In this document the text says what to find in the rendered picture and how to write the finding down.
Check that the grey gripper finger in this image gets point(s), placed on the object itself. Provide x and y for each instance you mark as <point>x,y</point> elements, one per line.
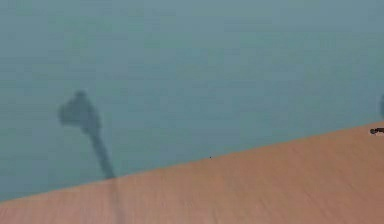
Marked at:
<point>373,131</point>

